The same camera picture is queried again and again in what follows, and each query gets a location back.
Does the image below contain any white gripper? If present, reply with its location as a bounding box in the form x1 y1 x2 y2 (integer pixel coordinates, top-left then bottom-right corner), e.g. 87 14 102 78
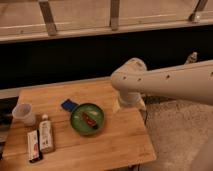
112 92 144 113

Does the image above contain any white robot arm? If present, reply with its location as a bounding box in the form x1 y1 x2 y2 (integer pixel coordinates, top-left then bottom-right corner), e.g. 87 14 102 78
110 58 213 113

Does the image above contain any small object behind arm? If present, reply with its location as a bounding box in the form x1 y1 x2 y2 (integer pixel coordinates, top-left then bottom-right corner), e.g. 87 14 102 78
186 52 198 64

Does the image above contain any brown red food piece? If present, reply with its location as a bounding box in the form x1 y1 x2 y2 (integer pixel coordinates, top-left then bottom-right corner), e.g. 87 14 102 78
82 113 98 129

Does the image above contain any green round plate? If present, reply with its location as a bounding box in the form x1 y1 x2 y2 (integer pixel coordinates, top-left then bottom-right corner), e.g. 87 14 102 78
70 103 105 136

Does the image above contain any wooden table board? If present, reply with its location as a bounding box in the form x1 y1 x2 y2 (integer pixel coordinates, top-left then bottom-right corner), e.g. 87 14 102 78
0 80 156 171

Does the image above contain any blue sponge block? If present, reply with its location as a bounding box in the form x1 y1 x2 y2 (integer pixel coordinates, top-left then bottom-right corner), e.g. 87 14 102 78
61 99 78 112

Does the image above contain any small white bottle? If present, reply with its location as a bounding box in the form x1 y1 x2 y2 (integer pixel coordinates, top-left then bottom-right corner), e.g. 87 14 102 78
39 114 54 153

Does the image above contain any translucent plastic cup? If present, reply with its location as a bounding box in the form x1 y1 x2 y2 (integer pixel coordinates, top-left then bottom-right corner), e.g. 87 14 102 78
12 103 36 126

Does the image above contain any metal railing post middle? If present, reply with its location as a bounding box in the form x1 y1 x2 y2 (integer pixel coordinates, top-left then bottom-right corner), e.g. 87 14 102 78
110 0 120 31

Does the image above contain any metal railing post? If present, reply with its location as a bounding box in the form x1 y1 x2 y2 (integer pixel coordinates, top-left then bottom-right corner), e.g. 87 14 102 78
38 0 57 36
189 0 208 23
110 0 120 31

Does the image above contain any metal railing post left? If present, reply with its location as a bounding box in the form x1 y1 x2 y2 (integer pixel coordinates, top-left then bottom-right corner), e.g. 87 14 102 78
38 0 57 36

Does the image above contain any metal railing post right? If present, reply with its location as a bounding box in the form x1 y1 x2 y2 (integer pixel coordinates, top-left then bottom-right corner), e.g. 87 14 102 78
189 0 208 23

